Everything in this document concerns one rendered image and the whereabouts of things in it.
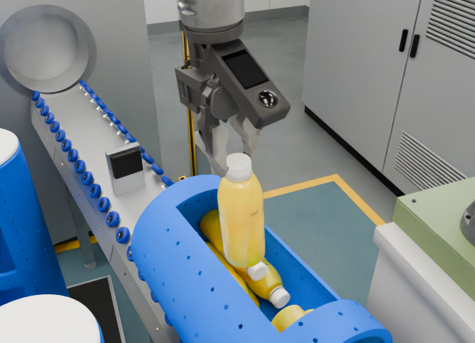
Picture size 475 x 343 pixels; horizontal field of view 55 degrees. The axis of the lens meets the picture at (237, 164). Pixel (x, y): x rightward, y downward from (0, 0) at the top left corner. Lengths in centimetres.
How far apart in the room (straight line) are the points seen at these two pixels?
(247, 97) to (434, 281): 56
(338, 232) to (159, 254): 189
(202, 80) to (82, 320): 60
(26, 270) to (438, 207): 134
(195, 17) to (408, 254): 64
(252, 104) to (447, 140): 210
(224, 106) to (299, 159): 268
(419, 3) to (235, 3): 212
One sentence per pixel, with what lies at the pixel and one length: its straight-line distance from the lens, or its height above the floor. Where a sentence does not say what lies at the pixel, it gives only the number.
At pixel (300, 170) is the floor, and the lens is 314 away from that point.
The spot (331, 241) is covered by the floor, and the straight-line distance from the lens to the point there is 264.
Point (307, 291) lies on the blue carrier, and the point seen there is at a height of 106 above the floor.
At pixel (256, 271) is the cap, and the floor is 111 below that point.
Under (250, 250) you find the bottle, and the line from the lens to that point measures 72.
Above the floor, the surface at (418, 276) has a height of 114.
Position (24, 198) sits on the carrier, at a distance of 164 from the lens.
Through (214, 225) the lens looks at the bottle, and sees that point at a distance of 101.
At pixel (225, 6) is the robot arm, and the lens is 53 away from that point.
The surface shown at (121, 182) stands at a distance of 143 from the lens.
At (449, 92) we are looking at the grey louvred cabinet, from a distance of 250.
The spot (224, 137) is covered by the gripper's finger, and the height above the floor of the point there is 149.
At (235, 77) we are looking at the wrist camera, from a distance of 53.
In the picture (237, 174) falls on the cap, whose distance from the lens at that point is 63.
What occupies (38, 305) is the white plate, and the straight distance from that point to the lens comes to 106.
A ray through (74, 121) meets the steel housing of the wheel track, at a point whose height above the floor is 93.
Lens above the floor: 181
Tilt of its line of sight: 35 degrees down
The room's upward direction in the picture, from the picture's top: straight up
